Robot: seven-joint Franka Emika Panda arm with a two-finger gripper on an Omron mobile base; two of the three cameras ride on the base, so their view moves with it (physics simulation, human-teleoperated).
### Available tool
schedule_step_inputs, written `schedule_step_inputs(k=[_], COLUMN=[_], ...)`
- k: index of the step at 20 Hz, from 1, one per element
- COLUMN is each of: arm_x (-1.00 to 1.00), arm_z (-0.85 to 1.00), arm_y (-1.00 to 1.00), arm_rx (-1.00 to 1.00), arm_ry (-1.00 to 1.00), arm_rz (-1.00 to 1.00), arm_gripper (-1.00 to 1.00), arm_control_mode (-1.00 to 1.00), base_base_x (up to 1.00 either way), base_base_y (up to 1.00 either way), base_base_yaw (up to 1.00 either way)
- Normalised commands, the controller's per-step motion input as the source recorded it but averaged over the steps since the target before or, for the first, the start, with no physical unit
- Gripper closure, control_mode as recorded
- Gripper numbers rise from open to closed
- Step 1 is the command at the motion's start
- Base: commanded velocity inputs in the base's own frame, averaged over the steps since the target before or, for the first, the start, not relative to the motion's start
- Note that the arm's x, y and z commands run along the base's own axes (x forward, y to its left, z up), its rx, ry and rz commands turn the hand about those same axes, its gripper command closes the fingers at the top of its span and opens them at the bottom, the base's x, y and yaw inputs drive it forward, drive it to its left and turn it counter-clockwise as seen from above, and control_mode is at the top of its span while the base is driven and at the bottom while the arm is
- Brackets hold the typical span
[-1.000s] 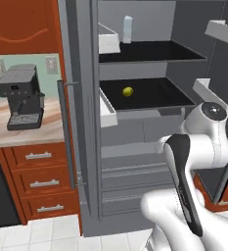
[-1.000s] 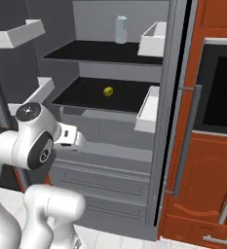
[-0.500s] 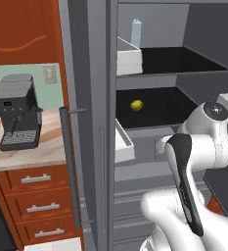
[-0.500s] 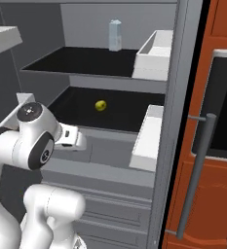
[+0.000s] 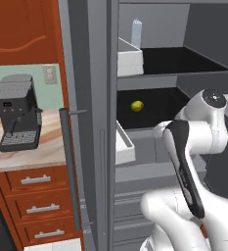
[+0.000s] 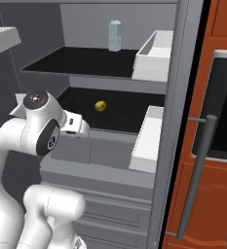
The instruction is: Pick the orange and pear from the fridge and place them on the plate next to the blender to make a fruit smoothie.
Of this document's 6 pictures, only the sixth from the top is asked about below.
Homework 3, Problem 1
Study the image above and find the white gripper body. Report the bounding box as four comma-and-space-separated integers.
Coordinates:
59, 120, 91, 138

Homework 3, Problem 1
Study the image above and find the grey bar door handle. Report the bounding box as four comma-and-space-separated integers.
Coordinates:
165, 114, 218, 242

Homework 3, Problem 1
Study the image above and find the grey fridge crisper drawer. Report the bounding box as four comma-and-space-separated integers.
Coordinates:
50, 128, 139, 171

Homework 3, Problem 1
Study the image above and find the black fridge shelf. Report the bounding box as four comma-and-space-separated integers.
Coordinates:
19, 46, 140, 80
55, 86, 167, 135

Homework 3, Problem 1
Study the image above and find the dark grey fridge door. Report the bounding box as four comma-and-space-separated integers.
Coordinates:
0, 0, 25, 154

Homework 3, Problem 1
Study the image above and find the grey fridge door with handle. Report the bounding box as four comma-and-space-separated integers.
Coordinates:
149, 0, 212, 249

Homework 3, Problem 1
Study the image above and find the grey freezer drawer front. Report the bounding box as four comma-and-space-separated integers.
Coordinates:
39, 157, 156, 249

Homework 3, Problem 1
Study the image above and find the black built-in oven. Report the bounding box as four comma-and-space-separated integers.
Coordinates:
191, 49, 227, 162

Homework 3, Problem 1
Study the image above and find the orange wooden cabinet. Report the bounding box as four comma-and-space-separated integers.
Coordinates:
162, 0, 227, 249

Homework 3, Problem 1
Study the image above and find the grey fridge cabinet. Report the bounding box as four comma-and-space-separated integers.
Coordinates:
0, 0, 179, 249

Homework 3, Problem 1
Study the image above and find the yellow round fruit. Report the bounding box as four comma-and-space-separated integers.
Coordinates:
95, 100, 107, 113

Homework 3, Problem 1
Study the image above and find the white door bin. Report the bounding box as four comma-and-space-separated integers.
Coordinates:
0, 26, 22, 60
9, 92, 29, 118
132, 29, 174, 83
128, 105, 166, 175

